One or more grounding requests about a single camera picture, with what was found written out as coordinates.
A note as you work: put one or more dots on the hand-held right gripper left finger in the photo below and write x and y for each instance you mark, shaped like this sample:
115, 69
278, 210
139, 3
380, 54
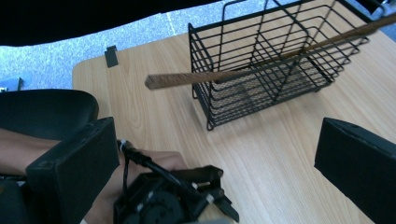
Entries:
77, 168

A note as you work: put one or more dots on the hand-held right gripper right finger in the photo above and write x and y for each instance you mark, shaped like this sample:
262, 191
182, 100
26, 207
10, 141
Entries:
358, 161

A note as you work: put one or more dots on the brown wooden chopstick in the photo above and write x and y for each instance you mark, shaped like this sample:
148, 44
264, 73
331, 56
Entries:
174, 80
351, 32

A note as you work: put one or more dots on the black chair armrest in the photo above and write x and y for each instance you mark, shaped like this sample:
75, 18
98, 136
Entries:
46, 112

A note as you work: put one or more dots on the grey metal object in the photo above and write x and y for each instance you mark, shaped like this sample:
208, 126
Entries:
11, 84

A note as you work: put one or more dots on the small black block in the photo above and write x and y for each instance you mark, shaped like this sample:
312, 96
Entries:
111, 56

